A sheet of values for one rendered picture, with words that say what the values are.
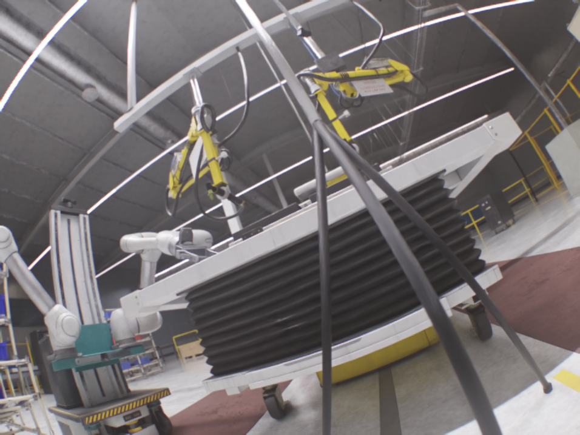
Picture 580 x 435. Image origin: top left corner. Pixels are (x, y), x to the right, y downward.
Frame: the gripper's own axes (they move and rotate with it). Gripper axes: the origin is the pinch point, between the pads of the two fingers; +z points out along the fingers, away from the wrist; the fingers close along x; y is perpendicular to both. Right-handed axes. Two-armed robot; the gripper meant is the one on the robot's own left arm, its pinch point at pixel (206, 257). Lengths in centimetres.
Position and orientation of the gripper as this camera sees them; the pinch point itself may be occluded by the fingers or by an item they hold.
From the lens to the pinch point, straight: 108.9
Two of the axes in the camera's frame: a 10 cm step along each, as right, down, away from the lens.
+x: -5.9, -0.3, -8.1
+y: -1.2, 9.9, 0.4
